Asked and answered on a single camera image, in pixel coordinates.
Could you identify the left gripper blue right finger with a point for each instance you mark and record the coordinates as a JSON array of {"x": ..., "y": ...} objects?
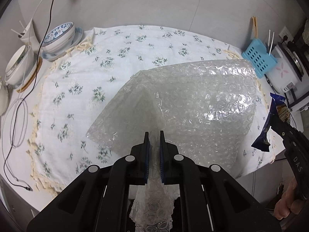
[{"x": 162, "y": 148}]

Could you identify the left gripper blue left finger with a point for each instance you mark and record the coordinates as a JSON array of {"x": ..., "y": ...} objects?
[{"x": 146, "y": 157}]

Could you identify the blue foil snack wrapper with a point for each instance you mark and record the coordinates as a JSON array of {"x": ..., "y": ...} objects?
[{"x": 278, "y": 120}]

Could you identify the clear bubble wrap sheet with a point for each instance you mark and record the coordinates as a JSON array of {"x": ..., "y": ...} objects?
[{"x": 205, "y": 108}]

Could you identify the person's right hand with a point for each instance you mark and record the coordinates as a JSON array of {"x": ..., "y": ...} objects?
[{"x": 288, "y": 204}]

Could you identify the white rice cooker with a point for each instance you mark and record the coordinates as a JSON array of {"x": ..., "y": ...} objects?
[{"x": 288, "y": 71}]

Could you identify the white floral tablecloth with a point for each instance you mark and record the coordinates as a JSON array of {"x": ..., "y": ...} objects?
[{"x": 118, "y": 83}]

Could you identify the blue plastic utensil holder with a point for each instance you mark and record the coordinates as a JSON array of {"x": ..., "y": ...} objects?
[{"x": 260, "y": 59}]

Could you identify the wooden chopsticks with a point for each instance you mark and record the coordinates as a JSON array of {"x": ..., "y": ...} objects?
[{"x": 254, "y": 22}]

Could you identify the blue white porcelain plate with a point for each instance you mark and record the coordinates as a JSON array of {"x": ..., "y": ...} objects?
[{"x": 62, "y": 51}]

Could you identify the wooden coaster board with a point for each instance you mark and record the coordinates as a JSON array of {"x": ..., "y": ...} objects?
[{"x": 31, "y": 76}]

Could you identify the blue white porcelain bowl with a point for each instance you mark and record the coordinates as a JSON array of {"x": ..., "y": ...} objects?
[{"x": 58, "y": 38}]

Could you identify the white ceramic bowl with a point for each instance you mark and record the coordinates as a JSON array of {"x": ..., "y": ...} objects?
[{"x": 19, "y": 66}]

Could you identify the white cup with sticks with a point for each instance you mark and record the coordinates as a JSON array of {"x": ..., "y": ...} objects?
[{"x": 28, "y": 36}]

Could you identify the white wall socket right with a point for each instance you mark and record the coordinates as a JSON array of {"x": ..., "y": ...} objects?
[{"x": 285, "y": 32}]

